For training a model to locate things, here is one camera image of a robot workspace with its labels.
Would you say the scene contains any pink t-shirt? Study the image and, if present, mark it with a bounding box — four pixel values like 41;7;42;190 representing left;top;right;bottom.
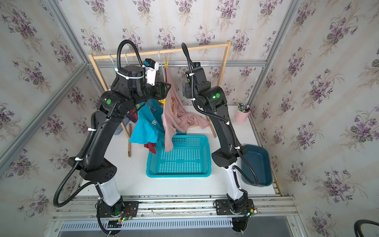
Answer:
162;69;209;152

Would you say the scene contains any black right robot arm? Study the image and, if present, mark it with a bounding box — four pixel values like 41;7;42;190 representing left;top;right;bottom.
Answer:
181;43;259;217

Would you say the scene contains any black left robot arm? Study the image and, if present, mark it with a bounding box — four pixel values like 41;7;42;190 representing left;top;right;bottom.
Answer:
53;39;171;237

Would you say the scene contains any white hanger of red shirt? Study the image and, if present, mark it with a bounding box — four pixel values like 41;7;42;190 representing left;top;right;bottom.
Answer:
108;54;118;73

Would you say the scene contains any teal t-shirt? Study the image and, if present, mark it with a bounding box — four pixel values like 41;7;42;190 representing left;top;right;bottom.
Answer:
130;99;165;145

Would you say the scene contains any wooden clothes rack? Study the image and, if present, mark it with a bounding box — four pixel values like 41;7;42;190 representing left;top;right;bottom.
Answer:
88;40;232;158

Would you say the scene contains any dark red t-shirt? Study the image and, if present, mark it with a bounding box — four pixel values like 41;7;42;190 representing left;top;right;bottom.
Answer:
144;142;157;154

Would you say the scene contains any pink pen cup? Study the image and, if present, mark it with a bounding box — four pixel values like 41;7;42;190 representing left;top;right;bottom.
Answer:
235;103;251;123

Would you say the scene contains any teal perforated plastic basket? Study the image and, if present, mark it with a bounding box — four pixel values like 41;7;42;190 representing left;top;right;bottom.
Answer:
146;135;211;178

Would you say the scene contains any dark teal plastic tub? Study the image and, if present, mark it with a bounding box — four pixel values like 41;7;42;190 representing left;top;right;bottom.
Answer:
243;144;273;187

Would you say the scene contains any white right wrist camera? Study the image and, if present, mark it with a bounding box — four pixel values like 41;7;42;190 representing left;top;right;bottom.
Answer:
193;62;201;68

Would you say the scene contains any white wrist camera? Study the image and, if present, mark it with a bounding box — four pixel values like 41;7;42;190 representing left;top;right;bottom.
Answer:
143;59;159;86
193;62;201;68

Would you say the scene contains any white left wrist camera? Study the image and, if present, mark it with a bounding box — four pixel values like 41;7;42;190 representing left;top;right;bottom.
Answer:
143;59;159;86

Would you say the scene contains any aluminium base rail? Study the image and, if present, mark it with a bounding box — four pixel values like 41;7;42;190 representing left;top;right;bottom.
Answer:
46;196;305;236

